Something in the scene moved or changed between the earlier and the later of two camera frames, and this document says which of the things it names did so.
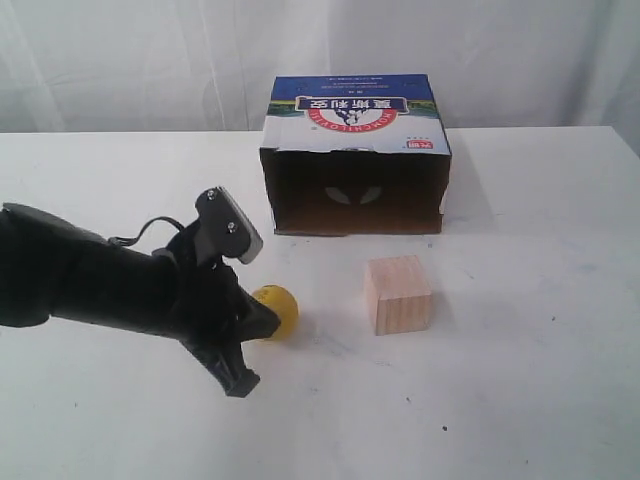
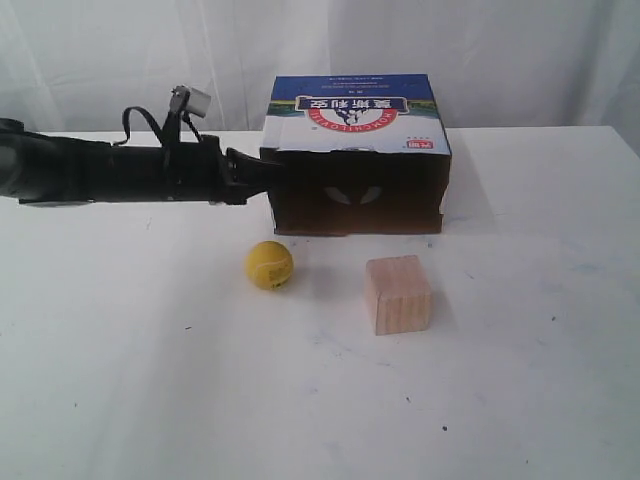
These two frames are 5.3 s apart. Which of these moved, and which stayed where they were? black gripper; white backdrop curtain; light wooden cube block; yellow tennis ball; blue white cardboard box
Moved: yellow tennis ball; black gripper
Stayed: light wooden cube block; blue white cardboard box; white backdrop curtain
